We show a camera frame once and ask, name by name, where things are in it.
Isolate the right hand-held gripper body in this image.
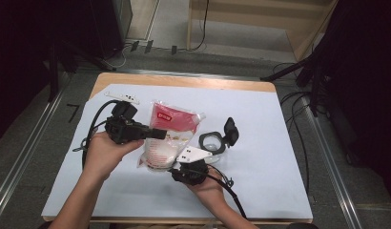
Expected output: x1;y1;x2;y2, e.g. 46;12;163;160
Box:
169;146;214;187

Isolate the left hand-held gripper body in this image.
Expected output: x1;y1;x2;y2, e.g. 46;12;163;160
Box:
104;91;152;145

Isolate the red and white refill pouch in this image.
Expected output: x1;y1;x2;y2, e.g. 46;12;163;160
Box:
136;99;207;173

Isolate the clear jar with black lid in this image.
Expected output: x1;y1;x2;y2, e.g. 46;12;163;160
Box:
197;116;240;164

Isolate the person's right hand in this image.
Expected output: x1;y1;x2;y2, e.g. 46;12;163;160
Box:
185;173;228;208

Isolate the person's left hand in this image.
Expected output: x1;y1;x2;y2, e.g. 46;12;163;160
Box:
83;131;145;182

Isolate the dark cabinet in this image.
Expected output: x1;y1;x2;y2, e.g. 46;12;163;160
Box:
88;0;134;60

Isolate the black curtain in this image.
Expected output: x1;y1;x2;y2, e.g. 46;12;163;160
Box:
0;0;93;144
311;0;391;204

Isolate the left hand-held gripper cable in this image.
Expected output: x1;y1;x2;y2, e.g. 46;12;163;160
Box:
72;98;121;170

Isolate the white floor cable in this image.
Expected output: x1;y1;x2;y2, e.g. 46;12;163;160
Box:
107;44;129;70

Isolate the metal floor rail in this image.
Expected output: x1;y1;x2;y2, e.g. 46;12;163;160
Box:
0;89;66;220
302;94;363;229

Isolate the black floor cable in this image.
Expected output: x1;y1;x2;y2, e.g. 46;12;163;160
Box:
278;91;312;195

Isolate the black hanging cable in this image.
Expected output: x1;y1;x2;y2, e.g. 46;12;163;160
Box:
187;0;211;52

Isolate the black stand with floor cables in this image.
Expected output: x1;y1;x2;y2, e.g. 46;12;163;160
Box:
259;52;328;117

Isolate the light wooden shelf frame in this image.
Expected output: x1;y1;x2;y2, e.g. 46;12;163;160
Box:
186;0;340;62

